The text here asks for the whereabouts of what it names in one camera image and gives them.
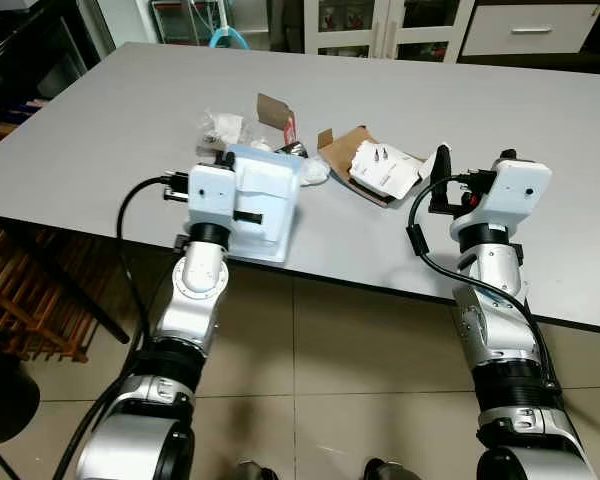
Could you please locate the black round bin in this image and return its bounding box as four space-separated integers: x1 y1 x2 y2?
0 353 42 447

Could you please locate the flat cardboard box white label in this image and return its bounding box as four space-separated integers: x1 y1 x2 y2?
318 126 428 208

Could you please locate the dark shiny wrapper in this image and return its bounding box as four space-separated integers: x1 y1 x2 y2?
279 142 312 160

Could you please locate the white crumpled paper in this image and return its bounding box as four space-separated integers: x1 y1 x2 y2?
300 155 332 187

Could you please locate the crumpled clear plastic bag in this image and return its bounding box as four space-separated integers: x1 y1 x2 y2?
197 109 248 153

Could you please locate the small cardboard box red print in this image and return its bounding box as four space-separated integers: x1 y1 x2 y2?
257 93 299 147

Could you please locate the white cabinet with glass doors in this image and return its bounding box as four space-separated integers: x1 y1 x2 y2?
302 0 477 63

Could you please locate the white drawer unit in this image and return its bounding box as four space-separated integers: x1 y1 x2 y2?
460 4 600 57

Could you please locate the blue plastic item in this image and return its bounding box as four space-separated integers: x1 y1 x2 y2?
208 27 251 50

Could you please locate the black table leg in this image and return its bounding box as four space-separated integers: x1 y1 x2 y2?
0 222 132 346

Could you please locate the brown wooden rack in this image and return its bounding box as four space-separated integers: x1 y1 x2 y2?
0 215 93 363

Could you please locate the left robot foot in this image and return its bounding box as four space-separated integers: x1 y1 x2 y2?
234 460 277 480

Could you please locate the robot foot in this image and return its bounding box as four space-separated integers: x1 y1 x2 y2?
364 458 422 480
234 460 277 480

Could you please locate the black chair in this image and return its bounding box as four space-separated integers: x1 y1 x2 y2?
0 0 103 103

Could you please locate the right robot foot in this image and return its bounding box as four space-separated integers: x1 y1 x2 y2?
364 458 422 480

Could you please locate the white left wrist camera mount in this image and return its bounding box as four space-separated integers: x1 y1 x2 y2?
186 160 244 237

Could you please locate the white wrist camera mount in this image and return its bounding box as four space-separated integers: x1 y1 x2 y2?
186 160 244 237
474 157 554 237

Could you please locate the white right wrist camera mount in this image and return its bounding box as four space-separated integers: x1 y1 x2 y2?
474 157 554 237

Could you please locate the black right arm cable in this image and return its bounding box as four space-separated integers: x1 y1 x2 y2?
407 176 559 393

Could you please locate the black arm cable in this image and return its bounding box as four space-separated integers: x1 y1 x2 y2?
407 176 559 393
52 174 191 480

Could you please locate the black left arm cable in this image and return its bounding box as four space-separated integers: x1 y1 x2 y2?
52 174 191 480

